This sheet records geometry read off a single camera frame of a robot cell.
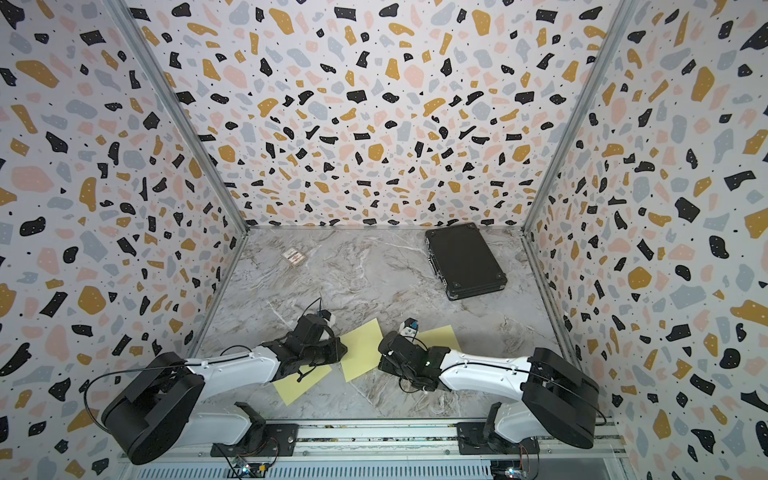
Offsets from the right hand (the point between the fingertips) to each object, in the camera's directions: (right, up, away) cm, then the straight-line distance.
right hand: (379, 360), depth 82 cm
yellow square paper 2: (-5, +1, +6) cm, 8 cm away
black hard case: (+28, +27, +24) cm, 46 cm away
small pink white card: (-34, +28, +28) cm, 52 cm away
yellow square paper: (-24, -7, 0) cm, 25 cm away
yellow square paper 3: (+18, +3, +11) cm, 21 cm away
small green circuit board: (-30, -22, -11) cm, 39 cm away
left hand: (-9, +1, +6) cm, 10 cm away
